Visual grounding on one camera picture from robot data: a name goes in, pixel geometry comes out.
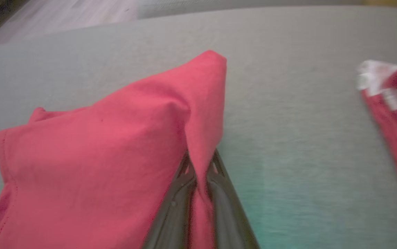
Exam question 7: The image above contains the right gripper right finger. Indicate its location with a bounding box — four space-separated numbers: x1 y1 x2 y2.
205 149 259 249

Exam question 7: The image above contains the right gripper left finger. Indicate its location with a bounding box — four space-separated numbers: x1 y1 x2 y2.
142 150 197 249

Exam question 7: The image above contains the red jersey with number 23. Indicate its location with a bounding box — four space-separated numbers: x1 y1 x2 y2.
0 49 227 249

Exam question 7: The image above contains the large grey sofa seat cushion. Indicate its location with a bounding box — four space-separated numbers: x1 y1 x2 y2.
0 4 397 249

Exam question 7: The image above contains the grey sofa back cushion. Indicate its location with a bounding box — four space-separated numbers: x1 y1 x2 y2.
138 0 368 10

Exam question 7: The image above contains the yellow sofa backrest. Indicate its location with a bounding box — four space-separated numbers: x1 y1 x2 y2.
364 0 397 8

